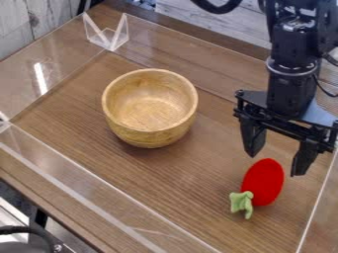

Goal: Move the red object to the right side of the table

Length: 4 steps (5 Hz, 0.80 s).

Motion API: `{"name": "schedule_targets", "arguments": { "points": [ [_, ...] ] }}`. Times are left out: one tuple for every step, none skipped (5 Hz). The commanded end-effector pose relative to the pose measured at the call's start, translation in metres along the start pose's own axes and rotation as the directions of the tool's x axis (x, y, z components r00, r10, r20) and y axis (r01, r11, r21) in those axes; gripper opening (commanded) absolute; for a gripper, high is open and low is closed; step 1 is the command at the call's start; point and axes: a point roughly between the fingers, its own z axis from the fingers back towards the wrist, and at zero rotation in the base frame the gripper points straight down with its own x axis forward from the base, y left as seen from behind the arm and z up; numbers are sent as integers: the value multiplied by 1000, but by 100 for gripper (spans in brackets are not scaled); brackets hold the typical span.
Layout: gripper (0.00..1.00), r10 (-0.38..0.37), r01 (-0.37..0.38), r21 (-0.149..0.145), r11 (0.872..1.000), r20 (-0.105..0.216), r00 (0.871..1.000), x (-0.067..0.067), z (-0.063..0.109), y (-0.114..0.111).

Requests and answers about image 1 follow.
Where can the black table leg bracket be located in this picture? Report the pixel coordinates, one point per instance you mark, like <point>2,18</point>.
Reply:
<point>41,237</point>

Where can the red felt strawberry toy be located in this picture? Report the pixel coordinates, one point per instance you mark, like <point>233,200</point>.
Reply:
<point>261,187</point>

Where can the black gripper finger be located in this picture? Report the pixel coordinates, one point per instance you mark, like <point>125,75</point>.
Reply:
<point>255,134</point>
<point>304,157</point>

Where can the clear acrylic tray enclosure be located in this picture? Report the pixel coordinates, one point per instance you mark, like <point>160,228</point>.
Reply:
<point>121,141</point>

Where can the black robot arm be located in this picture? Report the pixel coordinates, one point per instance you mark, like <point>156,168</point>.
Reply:
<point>304,35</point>

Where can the light wooden bowl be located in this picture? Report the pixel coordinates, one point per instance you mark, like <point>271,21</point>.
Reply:
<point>150,107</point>

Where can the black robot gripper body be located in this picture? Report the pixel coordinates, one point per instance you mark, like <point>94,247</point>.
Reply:
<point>287,108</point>

